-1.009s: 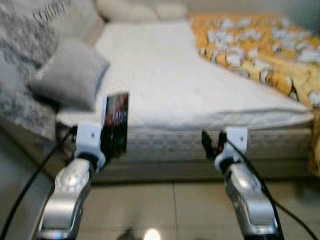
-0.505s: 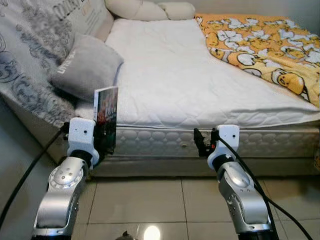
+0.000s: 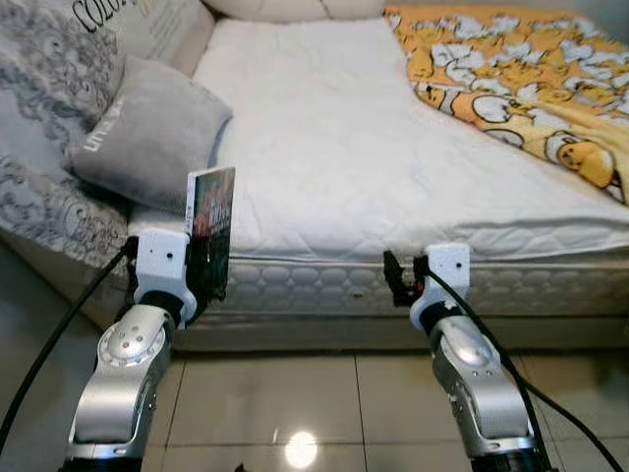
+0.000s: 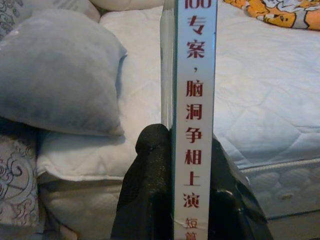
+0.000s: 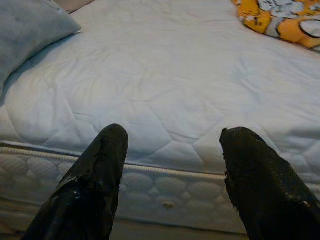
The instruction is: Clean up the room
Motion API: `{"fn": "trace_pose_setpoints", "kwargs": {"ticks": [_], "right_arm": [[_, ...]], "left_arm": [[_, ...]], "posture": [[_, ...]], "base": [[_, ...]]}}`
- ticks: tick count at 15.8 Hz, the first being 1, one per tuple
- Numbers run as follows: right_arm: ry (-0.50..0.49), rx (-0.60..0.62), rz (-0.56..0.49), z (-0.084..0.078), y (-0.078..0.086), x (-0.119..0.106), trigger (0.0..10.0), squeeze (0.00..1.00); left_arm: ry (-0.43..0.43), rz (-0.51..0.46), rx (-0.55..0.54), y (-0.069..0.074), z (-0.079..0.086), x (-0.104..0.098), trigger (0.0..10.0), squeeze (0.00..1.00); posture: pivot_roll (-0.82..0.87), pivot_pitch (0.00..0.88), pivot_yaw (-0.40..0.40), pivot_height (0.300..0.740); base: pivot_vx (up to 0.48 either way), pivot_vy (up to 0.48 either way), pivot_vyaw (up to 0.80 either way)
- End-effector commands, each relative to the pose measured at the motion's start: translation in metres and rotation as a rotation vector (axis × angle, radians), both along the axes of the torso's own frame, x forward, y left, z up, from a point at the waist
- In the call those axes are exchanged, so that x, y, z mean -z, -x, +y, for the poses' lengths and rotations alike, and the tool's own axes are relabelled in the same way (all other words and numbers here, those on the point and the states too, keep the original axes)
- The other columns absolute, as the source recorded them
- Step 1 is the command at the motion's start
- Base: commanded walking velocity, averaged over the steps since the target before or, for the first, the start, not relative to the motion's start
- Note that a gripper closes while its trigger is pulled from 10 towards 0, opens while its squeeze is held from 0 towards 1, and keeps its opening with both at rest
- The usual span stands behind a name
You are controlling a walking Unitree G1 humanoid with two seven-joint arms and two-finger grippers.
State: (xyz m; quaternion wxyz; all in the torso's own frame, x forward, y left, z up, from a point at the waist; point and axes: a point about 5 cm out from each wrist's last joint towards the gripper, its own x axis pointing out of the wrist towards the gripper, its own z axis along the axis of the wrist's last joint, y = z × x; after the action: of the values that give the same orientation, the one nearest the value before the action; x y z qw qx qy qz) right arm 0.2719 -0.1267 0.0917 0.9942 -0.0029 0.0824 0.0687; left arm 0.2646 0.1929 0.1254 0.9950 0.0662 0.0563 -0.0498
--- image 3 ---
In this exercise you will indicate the dark cover book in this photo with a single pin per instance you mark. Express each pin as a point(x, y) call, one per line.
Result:
point(211, 226)

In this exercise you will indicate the grey plush pillow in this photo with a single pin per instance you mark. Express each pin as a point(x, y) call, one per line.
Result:
point(147, 138)

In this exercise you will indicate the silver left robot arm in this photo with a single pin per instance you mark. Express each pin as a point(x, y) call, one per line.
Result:
point(123, 383)

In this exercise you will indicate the white quilted mattress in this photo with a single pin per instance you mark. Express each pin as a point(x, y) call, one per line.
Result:
point(334, 147)

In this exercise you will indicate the yellow duck print blanket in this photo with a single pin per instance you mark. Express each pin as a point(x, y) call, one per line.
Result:
point(511, 79)

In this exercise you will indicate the white quilt with grey print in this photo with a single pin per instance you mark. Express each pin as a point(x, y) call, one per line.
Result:
point(49, 69)

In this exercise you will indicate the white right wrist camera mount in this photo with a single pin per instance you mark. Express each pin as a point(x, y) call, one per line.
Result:
point(449, 265)

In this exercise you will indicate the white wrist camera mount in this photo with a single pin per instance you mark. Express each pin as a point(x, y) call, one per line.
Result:
point(160, 261)
point(449, 265)

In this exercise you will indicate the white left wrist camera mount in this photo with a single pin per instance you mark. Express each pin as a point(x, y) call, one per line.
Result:
point(160, 261)

